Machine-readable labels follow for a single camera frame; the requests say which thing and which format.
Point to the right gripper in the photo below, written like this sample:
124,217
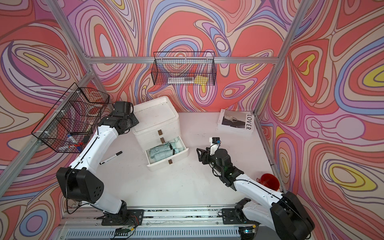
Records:
206,154

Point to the mint umbrella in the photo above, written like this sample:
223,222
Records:
166,147
155,157

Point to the white drawer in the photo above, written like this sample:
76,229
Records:
175,158

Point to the white drawer cabinet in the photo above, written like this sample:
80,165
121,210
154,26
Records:
154,115

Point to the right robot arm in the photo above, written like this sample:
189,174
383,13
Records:
283,213

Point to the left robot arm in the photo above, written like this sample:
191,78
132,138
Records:
79,182

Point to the LOVER book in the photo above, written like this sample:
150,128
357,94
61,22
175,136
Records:
237,122

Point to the yellow item in basket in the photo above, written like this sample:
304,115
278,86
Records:
201,80

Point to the red metal cup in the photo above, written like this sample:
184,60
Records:
269,181

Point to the black marker pen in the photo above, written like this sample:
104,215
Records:
111,158

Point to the blue red marker in basket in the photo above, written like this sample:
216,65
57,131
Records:
75,143

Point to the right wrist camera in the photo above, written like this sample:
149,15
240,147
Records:
215,143

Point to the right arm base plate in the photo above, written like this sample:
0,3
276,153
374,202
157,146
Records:
235,215

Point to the black wire basket back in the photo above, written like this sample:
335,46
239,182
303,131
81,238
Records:
181,67

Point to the black wire basket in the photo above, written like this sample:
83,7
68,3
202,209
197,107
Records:
181,67
76,112

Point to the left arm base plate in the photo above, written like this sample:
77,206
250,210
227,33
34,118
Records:
125,218

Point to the black wire basket left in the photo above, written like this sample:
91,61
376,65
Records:
76,112

